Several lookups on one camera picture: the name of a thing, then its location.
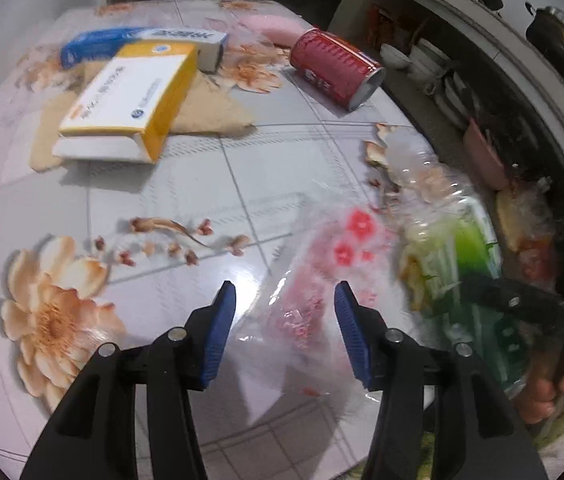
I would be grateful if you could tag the floral tablecloth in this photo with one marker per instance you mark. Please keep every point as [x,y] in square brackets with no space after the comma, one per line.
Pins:
[211,210]

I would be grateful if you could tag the red soda can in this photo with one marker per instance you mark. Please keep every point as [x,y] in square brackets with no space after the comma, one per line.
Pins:
[342,72]

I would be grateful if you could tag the white bowl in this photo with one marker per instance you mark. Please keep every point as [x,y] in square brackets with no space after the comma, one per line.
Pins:
[394,58]

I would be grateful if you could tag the yellow white medicine box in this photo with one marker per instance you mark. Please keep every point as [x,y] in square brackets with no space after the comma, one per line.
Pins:
[124,114]

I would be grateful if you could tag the brown paper napkin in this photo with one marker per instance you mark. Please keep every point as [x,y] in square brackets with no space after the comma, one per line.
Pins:
[206,109]

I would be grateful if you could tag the person's right hand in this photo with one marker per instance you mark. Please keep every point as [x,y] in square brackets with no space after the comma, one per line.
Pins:
[536,402]

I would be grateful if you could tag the green snack bag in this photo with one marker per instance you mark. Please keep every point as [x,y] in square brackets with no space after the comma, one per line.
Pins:
[447,240]

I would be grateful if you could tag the stack of white plates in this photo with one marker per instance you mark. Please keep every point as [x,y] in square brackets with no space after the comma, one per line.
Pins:
[435,74]

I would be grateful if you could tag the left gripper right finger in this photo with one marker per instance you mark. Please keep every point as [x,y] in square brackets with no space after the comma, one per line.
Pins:
[477,432]

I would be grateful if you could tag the pink plastic bowl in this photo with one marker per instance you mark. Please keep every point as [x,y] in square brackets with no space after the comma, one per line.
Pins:
[485,159]

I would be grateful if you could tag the clear plastic bag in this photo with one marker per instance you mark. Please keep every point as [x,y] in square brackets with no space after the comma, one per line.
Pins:
[289,338]

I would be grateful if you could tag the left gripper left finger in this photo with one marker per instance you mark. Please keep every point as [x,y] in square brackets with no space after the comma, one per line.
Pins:
[90,434]

